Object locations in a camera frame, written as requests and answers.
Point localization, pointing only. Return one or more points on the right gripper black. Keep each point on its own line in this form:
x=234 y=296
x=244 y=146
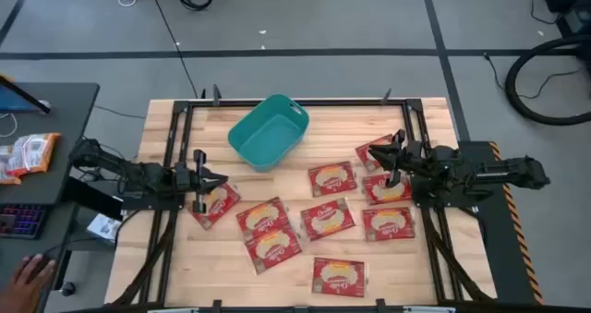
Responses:
x=408 y=158

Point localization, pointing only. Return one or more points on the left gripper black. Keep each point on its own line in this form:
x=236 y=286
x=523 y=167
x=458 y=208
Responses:
x=184 y=179

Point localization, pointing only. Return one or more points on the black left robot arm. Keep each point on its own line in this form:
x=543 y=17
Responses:
x=138 y=172

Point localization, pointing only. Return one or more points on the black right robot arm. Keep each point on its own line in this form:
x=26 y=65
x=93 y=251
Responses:
x=508 y=170

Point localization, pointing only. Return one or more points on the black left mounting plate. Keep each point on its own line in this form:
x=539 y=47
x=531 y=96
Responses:
x=152 y=204

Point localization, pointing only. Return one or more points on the black mounting plate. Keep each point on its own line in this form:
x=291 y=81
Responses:
x=152 y=204
x=461 y=195

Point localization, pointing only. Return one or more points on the teal plastic basket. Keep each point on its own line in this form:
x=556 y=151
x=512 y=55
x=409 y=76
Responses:
x=268 y=137

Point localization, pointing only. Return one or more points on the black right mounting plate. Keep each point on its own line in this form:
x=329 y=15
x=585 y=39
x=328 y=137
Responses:
x=461 y=195

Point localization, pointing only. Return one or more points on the white printed box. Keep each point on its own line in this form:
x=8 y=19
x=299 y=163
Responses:
x=104 y=227

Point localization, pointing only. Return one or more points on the black table clamp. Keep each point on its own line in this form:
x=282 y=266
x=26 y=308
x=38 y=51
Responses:
x=381 y=305
x=216 y=306

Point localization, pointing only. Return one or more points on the black platform hazard stripe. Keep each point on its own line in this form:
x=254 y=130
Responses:
x=498 y=239

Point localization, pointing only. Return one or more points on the black desk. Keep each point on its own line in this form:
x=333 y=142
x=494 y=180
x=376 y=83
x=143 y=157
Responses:
x=69 y=119

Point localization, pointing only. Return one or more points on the orange snack bag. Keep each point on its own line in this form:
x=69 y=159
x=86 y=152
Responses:
x=7 y=170
x=34 y=153

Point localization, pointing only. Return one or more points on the black castor wheel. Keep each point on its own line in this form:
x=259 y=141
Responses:
x=68 y=289

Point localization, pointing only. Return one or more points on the backlit black keyboard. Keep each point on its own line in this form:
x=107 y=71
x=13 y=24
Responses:
x=20 y=220

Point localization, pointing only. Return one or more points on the computer monitor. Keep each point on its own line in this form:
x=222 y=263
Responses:
x=18 y=98

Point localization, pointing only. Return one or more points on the person's hand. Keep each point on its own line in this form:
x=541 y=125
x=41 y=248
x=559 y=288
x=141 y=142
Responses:
x=23 y=285

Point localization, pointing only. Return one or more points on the black aluminium table frame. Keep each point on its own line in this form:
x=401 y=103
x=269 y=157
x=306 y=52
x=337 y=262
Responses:
x=300 y=102

